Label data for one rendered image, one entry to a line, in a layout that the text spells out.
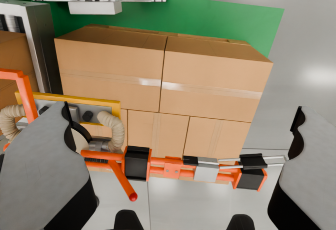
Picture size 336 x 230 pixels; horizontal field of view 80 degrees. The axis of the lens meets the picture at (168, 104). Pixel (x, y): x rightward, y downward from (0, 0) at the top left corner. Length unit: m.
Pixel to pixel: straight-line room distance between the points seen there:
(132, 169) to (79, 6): 0.51
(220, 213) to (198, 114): 2.02
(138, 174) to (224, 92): 0.77
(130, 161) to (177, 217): 2.54
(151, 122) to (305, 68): 1.34
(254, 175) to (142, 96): 0.80
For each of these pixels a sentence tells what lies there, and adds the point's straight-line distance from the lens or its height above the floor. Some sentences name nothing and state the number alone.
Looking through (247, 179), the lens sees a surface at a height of 1.20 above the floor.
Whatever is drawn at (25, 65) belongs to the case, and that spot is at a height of 0.64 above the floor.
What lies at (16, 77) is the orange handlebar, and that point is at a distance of 0.61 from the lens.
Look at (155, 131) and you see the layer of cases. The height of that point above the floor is 0.54.
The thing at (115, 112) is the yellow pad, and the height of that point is 1.07.
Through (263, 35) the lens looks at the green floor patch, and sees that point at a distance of 1.79.
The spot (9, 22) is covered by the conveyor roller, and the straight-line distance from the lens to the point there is 1.39.
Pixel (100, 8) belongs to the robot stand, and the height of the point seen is 0.99.
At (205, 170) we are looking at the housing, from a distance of 0.65.
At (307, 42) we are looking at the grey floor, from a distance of 1.95.
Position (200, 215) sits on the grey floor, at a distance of 3.10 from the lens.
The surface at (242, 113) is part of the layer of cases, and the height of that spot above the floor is 0.54.
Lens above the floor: 1.63
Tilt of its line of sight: 60 degrees down
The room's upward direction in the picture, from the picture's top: 175 degrees counter-clockwise
